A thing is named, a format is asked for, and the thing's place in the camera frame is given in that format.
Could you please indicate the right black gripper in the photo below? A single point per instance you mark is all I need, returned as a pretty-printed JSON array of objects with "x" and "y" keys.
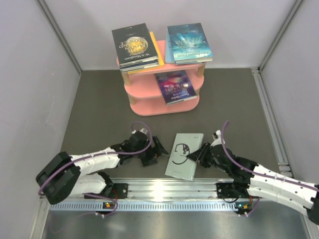
[{"x": 206, "y": 149}]

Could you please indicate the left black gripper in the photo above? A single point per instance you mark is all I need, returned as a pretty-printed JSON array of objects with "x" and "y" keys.
[{"x": 159, "y": 150}]

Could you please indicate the grey white book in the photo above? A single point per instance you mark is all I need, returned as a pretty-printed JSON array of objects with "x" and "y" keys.
[{"x": 179, "y": 166}]

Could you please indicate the purple Robinson Crusoe book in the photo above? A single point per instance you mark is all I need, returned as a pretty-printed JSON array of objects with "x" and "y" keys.
[{"x": 175, "y": 87}]

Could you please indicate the yellow book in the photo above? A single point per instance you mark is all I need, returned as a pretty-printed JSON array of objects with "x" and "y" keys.
[{"x": 160, "y": 59}]

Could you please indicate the navy blue book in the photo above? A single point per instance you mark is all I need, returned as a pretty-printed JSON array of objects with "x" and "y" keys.
[{"x": 140, "y": 66}]

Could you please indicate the light blue cat book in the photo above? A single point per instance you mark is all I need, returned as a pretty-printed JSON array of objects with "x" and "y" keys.
[{"x": 169, "y": 58}]

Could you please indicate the black moon cover book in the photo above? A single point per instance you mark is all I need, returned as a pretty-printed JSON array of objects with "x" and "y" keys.
[{"x": 134, "y": 45}]

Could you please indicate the teal ocean cover book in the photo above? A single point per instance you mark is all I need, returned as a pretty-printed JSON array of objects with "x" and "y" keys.
[{"x": 189, "y": 44}]

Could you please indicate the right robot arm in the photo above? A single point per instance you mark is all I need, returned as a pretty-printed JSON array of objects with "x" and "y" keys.
[{"x": 255, "y": 180}]

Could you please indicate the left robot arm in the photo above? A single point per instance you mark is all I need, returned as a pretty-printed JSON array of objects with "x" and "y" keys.
[{"x": 71, "y": 175}]

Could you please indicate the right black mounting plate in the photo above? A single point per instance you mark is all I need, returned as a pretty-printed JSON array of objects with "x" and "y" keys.
[{"x": 229, "y": 190}]

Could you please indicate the black mounting plate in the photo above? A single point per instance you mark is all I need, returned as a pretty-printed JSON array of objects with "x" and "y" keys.
[
  {"x": 119, "y": 191},
  {"x": 229, "y": 190}
]

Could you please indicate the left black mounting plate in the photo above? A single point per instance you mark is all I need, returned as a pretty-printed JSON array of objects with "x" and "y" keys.
[{"x": 119, "y": 191}]

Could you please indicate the pink three-tier shelf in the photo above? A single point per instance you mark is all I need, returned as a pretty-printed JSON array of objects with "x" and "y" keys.
[{"x": 144, "y": 92}]

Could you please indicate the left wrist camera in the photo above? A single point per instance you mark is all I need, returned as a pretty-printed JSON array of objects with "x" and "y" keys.
[{"x": 142, "y": 131}]

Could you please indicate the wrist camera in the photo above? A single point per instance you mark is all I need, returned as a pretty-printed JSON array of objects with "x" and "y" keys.
[
  {"x": 216, "y": 138},
  {"x": 142, "y": 131}
]

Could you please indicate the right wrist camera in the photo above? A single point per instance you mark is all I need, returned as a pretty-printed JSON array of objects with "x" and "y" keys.
[{"x": 216, "y": 138}]

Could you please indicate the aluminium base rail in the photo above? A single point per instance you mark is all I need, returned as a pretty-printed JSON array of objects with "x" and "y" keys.
[{"x": 162, "y": 195}]

